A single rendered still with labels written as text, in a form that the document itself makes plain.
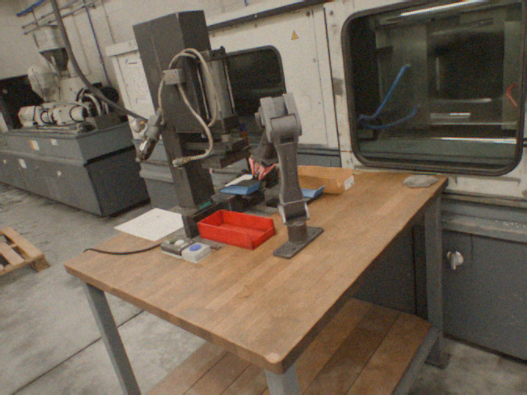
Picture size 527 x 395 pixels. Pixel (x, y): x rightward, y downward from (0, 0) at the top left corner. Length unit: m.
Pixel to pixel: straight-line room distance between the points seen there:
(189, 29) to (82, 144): 3.11
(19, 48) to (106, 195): 6.74
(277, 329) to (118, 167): 3.88
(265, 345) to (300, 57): 1.45
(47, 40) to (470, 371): 5.67
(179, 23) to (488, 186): 1.26
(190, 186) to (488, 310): 1.38
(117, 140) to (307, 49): 3.05
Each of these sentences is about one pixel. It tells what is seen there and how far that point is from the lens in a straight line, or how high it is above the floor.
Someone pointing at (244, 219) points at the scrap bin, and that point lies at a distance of 1.43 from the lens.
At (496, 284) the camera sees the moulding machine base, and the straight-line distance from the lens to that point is 1.95.
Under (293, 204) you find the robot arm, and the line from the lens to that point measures 1.22.
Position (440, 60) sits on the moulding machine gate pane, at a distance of 1.69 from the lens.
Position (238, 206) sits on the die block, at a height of 0.94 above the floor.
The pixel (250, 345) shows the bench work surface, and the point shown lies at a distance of 0.93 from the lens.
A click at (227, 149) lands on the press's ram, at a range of 1.52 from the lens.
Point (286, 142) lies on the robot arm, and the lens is 1.13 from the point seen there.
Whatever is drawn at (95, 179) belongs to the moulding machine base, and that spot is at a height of 0.50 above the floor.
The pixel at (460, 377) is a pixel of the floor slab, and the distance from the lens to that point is 2.13.
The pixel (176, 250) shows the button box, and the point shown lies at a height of 0.93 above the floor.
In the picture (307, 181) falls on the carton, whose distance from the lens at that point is 1.67.
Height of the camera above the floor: 1.50
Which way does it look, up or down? 20 degrees down
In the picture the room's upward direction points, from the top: 10 degrees counter-clockwise
